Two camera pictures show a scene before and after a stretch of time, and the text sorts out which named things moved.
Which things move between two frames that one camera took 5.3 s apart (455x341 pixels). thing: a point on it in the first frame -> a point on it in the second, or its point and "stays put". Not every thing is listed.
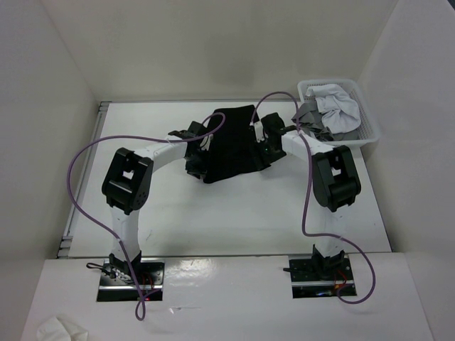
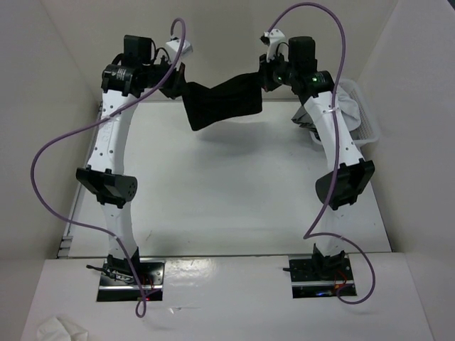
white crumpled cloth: (56, 329) stays put
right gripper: (270, 159) -> (264, 68)
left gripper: (201, 169) -> (175, 89)
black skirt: (231, 147) -> (240, 96)
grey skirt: (311, 121) stays put
